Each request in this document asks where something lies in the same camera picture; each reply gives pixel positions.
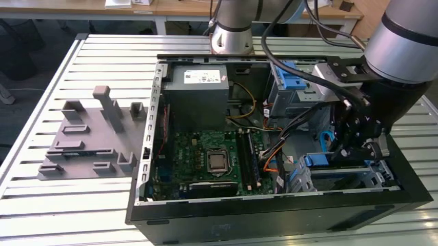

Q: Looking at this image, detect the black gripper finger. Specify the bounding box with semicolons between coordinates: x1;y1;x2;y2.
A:
329;134;392;162
329;102;365;155

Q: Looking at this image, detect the hard disk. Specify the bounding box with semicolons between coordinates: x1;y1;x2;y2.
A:
304;152;373;170

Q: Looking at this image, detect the metal disk bay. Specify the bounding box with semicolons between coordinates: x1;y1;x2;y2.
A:
289;152;391;193

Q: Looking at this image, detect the metal drive cage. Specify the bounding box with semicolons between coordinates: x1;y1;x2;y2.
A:
267;61;335;118

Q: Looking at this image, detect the black RAM slot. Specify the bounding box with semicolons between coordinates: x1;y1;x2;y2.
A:
236;130;248;190
241;130;253;190

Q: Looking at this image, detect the wooden cabinet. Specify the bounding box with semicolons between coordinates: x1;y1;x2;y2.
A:
351;0;391;39

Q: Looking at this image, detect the green motherboard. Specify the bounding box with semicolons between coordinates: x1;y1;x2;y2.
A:
170;129;275;199

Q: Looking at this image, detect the silver CPU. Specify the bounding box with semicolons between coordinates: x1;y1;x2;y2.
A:
208;153;227;170

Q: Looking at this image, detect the CPU socket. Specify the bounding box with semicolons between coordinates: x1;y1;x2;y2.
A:
204;147;231;178

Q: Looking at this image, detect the black PC case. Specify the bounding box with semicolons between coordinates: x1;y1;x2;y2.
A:
124;53;434;245

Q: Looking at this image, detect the black graphics card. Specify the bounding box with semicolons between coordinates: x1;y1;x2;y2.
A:
186;181;239;198

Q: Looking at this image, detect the grey power supply unit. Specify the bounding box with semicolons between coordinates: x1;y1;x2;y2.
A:
161;64;231;132

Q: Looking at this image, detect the grey parts rack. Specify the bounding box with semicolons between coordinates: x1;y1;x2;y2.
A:
36;86;152;181

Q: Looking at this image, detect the wooden desk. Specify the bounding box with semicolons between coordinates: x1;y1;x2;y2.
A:
0;0;365;36

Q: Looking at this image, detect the blue data wire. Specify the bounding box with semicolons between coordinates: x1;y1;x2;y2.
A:
319;131;335;154

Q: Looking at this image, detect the black camera cable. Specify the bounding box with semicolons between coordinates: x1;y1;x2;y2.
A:
261;0;372;108

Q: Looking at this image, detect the black sleeved wire bundle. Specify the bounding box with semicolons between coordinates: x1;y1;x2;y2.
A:
257;101;335;165

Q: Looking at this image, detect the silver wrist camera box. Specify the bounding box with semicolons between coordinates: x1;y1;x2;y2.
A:
309;63;364;104

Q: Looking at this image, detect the blue plastic drive bracket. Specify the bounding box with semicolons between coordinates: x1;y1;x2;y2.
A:
277;61;311;90

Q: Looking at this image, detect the orange wire bundle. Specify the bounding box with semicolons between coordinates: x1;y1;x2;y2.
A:
261;151;285;175

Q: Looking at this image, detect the yellow wire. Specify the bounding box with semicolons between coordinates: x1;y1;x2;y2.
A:
227;81;257;120

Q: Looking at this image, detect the red black twisted wire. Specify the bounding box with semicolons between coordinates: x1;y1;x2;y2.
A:
154;105;170;161

